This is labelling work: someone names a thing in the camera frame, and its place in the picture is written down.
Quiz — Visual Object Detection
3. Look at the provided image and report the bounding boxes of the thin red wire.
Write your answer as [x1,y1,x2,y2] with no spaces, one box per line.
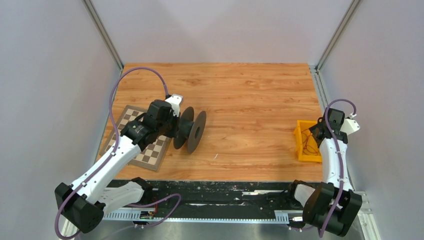
[300,129,321,157]

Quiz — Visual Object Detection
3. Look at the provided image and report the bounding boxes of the black cable spool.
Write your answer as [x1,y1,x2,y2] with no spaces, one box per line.
[173,106,207,154]

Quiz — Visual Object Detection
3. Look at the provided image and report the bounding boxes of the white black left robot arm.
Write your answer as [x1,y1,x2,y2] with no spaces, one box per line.
[54,95,183,234]

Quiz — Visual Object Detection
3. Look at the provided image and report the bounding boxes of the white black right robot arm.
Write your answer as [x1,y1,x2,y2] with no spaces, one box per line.
[285,107,363,237]

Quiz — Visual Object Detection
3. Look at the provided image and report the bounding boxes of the yellow plastic bin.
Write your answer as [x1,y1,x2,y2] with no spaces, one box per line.
[293,120,323,163]

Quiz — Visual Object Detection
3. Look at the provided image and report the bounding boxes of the wooden chessboard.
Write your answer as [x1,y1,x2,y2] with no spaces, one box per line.
[99,105,171,171]

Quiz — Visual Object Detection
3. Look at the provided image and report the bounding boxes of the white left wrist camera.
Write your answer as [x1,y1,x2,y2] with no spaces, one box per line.
[165,94,184,117]

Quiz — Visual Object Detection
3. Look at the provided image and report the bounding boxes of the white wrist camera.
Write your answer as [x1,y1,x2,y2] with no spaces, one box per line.
[340,118,361,136]
[165,94,184,117]

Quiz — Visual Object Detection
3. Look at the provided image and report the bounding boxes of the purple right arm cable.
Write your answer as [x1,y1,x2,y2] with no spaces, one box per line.
[288,98,358,239]

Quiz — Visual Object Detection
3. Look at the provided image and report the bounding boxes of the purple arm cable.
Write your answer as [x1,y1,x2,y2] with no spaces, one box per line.
[54,66,182,240]
[288,98,358,239]

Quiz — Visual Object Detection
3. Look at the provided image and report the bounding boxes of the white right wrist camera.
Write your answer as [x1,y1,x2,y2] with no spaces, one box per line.
[340,118,361,136]

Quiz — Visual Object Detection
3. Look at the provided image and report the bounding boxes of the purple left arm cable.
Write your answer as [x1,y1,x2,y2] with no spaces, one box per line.
[54,66,182,240]

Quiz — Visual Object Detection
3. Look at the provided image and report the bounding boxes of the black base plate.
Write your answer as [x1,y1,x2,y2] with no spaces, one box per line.
[141,180,303,220]

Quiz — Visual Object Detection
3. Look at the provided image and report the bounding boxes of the slotted aluminium cable duct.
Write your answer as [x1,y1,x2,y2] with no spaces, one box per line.
[80,209,290,224]

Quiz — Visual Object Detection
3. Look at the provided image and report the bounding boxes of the aluminium side rail right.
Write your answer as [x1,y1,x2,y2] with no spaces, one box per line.
[309,65,382,240]

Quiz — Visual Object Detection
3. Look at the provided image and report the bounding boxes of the aluminium frame post right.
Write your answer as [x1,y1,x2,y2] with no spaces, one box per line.
[315,0,362,72]

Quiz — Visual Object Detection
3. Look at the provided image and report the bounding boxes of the aluminium frame post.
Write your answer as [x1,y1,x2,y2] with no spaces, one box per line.
[315,0,362,72]
[82,0,124,72]

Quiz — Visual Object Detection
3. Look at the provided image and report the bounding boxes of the aluminium frame post left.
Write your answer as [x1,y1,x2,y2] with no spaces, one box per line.
[82,0,124,72]

